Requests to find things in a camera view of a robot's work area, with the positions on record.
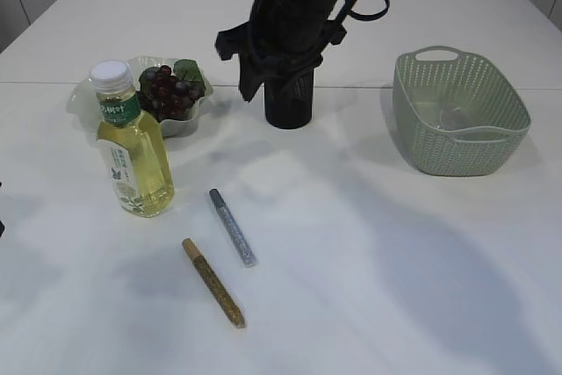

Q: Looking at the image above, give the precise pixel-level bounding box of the silver glitter pen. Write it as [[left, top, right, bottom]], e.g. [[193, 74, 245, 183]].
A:
[[209, 189, 257, 268]]

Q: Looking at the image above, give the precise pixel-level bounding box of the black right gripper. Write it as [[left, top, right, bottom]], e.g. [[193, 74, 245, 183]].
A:
[[215, 0, 337, 102]]

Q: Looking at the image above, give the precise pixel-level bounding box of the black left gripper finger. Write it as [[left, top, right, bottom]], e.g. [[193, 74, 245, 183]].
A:
[[0, 183, 5, 237]]

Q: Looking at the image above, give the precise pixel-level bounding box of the green wavy plastic plate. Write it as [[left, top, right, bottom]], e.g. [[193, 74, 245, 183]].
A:
[[67, 56, 213, 137]]

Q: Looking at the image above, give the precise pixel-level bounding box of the gold glitter pen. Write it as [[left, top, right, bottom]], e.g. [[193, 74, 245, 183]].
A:
[[182, 238, 246, 328]]

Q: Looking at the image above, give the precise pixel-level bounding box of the clear plastic sheet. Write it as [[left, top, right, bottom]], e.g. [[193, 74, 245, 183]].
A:
[[432, 105, 473, 132]]

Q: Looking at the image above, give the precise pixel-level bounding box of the purple grape bunch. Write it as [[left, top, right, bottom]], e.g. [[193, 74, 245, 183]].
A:
[[137, 59, 207, 123]]

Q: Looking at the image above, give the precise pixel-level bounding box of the green woven plastic basket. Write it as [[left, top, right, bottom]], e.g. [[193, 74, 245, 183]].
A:
[[393, 46, 531, 177]]

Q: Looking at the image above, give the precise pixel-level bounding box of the yellow tea bottle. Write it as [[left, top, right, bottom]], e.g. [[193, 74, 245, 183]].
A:
[[90, 60, 175, 218]]

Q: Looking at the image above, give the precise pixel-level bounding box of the black mesh pen holder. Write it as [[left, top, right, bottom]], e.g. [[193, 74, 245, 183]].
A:
[[264, 70, 314, 130]]

